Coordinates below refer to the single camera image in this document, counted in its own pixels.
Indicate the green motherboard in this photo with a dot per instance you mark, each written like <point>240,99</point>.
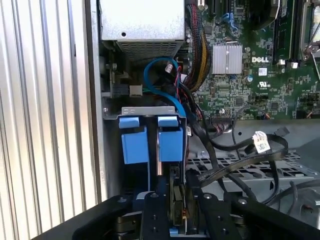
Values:
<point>275,100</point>

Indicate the silver power supply unit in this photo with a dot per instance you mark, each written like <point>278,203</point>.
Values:
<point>142,20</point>

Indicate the silver chipset heatsink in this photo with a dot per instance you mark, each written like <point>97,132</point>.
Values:
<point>220,60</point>

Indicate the black open PC case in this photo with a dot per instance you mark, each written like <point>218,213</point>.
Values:
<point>96,75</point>

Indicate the black RAM slot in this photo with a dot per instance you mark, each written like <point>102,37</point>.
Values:
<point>282,45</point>
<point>297,37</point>

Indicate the grey metal disk bay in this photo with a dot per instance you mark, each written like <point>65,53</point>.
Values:
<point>147,110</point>

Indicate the grey metal drive cage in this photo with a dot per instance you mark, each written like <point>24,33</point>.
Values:
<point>305,172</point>

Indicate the CPU socket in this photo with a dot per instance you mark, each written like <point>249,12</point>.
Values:
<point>306,25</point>

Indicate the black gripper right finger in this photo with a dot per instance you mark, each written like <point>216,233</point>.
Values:
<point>215,215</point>

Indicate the blue plastic guide block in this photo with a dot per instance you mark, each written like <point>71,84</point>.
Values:
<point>171,145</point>
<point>135,145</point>

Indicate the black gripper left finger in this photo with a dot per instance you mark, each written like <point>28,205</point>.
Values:
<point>155,215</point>

